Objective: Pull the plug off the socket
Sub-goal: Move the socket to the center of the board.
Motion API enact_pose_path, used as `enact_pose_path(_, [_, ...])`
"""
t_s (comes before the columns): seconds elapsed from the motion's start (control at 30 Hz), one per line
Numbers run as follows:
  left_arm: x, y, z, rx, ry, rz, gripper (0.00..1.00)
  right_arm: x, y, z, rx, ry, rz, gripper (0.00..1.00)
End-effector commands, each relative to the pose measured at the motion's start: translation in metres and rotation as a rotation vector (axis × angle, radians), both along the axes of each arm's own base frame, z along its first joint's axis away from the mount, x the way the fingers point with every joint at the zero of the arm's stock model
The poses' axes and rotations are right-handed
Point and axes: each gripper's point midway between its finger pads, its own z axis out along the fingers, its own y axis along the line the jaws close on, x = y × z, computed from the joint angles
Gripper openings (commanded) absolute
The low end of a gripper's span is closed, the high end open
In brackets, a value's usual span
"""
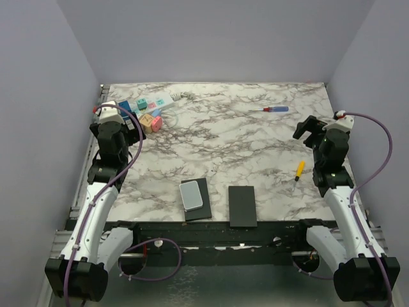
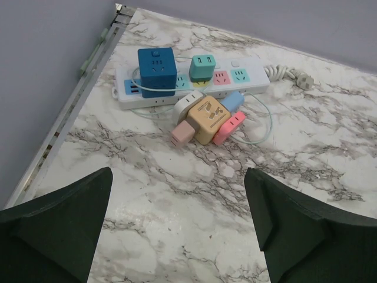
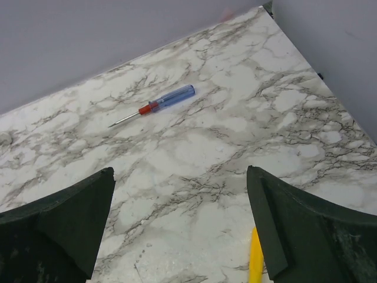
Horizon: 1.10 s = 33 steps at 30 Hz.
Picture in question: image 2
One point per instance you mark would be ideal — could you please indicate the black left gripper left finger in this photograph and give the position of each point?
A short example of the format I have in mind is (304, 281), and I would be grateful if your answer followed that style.
(53, 238)

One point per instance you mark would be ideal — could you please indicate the aluminium table edge rail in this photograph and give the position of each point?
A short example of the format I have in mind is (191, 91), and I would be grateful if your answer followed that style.
(88, 76)

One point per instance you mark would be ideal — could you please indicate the white folding plug adapter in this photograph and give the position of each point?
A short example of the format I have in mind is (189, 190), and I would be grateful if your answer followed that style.
(182, 107)

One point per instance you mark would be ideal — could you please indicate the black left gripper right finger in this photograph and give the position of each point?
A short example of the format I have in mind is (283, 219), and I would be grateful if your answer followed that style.
(306, 240)

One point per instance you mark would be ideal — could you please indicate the pink plug adapter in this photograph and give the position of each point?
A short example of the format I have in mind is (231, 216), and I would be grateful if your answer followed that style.
(229, 127)

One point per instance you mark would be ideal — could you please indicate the dusty pink USB charger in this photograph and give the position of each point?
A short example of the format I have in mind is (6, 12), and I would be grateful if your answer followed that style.
(182, 134)

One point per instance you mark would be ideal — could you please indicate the blue cube socket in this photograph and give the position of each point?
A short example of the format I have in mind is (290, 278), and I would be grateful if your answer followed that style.
(157, 71)

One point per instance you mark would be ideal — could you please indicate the light blue USB charger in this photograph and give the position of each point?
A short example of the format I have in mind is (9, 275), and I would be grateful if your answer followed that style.
(233, 101)

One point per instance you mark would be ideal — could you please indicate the teal USB charger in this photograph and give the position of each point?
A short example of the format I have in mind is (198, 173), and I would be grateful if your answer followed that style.
(201, 68)

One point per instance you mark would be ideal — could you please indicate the white power strip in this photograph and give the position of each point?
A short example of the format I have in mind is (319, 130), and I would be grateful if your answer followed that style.
(245, 74)

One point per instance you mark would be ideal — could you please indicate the beige cube socket adapter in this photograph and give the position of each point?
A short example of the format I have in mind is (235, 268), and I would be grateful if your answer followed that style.
(210, 115)

